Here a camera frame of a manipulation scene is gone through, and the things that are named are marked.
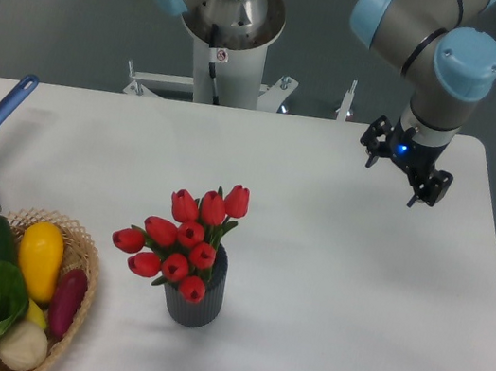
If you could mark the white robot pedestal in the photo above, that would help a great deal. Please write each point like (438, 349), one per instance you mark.
(230, 46)

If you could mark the purple eggplant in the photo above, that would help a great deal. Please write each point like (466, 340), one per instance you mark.
(66, 302)

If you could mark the yellow squash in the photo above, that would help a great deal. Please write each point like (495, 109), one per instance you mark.
(40, 258)

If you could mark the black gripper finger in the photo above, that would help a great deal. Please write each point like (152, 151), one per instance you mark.
(429, 189)
(375, 140)

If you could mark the green cucumber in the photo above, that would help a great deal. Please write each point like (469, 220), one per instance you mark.
(8, 250)

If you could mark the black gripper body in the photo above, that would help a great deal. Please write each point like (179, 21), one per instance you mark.
(416, 160)

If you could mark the white onion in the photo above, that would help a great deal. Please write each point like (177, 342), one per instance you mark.
(23, 347)

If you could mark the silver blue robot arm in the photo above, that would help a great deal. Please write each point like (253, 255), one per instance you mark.
(451, 66)

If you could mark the dark grey ribbed vase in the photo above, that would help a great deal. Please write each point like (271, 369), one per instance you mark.
(198, 314)

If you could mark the red tulip bouquet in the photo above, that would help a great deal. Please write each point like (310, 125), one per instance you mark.
(182, 252)

